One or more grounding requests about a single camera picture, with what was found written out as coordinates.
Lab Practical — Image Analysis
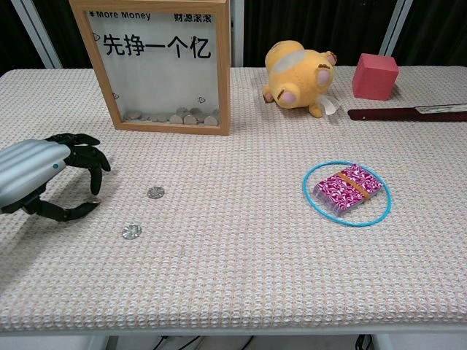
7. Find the white frame pole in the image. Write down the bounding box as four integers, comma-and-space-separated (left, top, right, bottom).
230, 0, 244, 69
10, 0, 63, 69
378, 0, 415, 66

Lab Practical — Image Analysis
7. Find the pink patterned card deck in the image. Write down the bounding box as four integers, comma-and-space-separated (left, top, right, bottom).
312, 163, 384, 219

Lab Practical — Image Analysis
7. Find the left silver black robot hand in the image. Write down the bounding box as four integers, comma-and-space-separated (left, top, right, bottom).
0, 133, 112, 224

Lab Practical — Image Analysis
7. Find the black pleated curtain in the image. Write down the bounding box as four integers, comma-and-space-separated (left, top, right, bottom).
242, 0, 401, 69
32, 0, 92, 69
392, 0, 467, 67
0, 0, 47, 76

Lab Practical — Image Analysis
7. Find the orange rubber band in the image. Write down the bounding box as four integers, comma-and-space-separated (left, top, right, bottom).
336, 171, 373, 203

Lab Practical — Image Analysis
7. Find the yellow plush toy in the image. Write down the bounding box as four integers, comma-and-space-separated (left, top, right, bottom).
261, 39, 343, 120

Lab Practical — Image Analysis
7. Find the wooden glass coin box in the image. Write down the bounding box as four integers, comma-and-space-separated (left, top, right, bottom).
68, 0, 232, 137

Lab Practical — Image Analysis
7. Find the beige woven tablecloth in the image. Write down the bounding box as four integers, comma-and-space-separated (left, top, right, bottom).
0, 65, 467, 333

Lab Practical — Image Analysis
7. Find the white table frame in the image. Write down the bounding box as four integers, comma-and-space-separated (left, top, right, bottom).
0, 325, 467, 350

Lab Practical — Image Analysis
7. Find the blue ring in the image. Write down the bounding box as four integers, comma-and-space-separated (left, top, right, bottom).
301, 159, 395, 228

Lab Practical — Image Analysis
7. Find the red cube block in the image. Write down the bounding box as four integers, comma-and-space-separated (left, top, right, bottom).
352, 52, 399, 101

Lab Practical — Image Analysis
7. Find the dark red folded fan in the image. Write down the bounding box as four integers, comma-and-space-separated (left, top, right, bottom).
347, 104, 467, 123

